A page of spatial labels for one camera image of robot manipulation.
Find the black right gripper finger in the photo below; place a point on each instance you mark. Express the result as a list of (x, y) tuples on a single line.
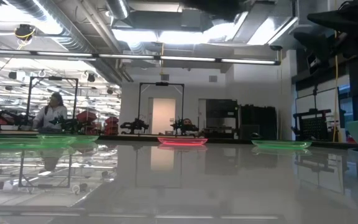
[(317, 45), (337, 19)]

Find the translucent green plastic plate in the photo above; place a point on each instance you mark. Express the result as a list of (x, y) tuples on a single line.
[(85, 138), (26, 143), (281, 144)]

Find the translucent pink plastic plate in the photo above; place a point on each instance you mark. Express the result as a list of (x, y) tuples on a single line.
[(182, 141)]

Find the neighbour station robot arm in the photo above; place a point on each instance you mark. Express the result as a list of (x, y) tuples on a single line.
[(11, 119), (67, 124), (177, 125), (134, 126)]

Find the stack of red bins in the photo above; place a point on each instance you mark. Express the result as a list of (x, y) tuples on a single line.
[(112, 124)]

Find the black cabinet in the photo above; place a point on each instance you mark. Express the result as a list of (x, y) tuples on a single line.
[(259, 118)]

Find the black shelf unit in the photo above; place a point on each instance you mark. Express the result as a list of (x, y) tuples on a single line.
[(221, 109)]

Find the overhead LED light bar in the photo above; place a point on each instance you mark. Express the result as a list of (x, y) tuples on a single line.
[(126, 56)]

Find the black dome device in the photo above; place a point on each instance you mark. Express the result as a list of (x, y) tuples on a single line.
[(256, 136)]

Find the red storage bin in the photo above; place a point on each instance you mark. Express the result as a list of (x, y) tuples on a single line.
[(86, 116)]

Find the rectangular metal ventilation duct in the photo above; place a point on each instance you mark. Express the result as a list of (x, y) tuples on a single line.
[(166, 21)]

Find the grey wall vent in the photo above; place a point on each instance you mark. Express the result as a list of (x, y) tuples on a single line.
[(213, 78), (165, 77)]

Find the black station frame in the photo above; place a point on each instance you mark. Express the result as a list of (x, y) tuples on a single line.
[(54, 78), (162, 83)]

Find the round silver ventilation duct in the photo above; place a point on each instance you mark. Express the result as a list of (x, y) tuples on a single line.
[(73, 34), (117, 7)]

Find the black table edge frame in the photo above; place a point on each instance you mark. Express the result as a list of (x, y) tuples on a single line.
[(228, 141)]

